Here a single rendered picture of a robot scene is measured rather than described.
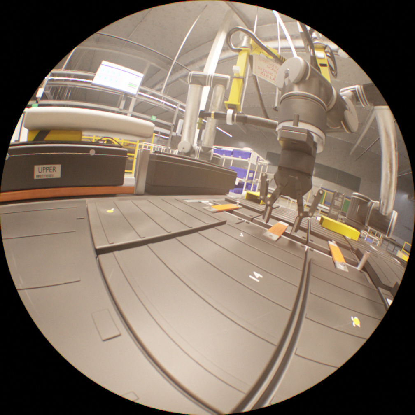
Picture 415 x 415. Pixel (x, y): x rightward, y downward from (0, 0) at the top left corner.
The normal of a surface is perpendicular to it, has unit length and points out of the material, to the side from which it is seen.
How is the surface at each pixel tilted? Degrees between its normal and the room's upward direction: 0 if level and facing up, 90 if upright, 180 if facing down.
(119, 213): 0
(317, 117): 90
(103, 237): 0
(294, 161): 90
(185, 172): 90
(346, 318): 0
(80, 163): 90
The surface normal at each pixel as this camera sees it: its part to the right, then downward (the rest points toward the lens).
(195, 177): 0.73, 0.32
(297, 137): -0.65, 0.07
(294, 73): -0.96, -0.06
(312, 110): -0.27, 0.20
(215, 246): 0.21, -0.94
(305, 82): -0.47, 0.14
